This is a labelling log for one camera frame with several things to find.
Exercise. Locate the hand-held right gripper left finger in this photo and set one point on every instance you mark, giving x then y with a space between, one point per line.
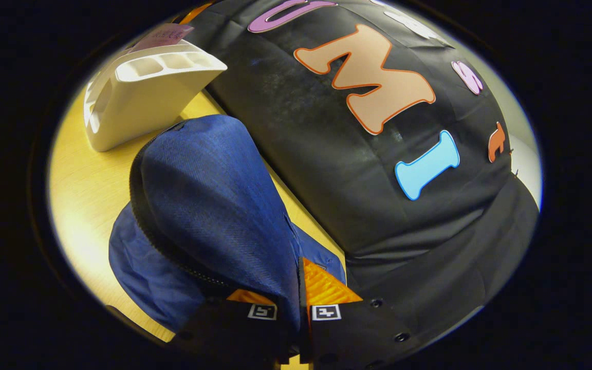
234 334

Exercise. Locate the blue schoolbag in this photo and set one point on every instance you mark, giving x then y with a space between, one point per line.
214 195

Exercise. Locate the pink book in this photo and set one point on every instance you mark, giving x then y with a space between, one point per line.
165 35

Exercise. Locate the black backdrop cloth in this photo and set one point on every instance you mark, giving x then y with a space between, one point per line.
327 180

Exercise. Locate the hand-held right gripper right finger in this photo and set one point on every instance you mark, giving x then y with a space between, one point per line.
357 334

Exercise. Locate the white plastic bookshelf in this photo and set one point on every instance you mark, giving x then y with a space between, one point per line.
136 108

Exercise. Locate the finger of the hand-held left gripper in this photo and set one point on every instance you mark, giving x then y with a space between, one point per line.
196 13

